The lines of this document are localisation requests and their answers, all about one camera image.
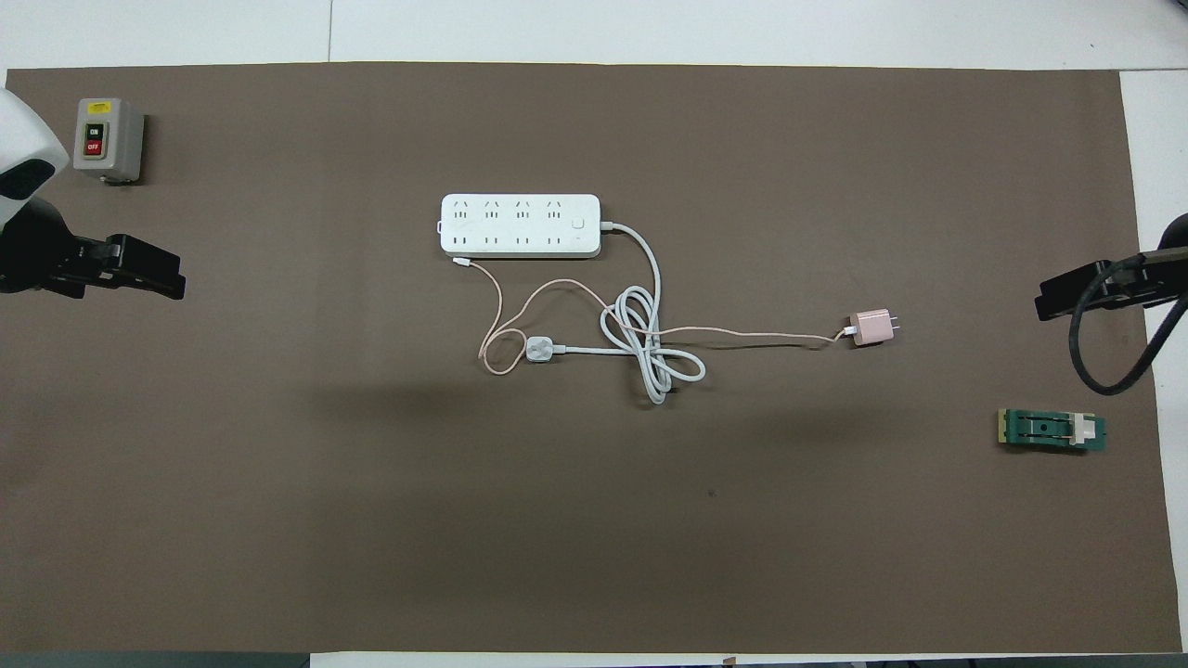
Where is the white power strip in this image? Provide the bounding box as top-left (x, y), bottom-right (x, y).
top-left (439, 193), bottom-right (602, 259)

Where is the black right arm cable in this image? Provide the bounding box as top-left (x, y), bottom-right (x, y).
top-left (1067, 255), bottom-right (1188, 396)

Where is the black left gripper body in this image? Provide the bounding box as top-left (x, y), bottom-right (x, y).
top-left (0, 197), bottom-right (89, 296)

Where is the pink charging cable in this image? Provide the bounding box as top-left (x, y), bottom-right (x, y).
top-left (455, 258), bottom-right (855, 376)

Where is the grey on-off switch box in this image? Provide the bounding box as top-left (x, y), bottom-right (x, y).
top-left (73, 97), bottom-right (147, 185)

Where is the pink charger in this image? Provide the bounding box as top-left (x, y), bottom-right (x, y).
top-left (849, 309), bottom-right (899, 347)

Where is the brown table mat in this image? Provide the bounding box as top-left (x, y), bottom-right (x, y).
top-left (0, 62), bottom-right (1172, 655)

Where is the green knife switch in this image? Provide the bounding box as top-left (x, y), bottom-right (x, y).
top-left (998, 408), bottom-right (1107, 456)

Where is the white power strip cord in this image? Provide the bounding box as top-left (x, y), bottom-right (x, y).
top-left (599, 221), bottom-right (706, 405)

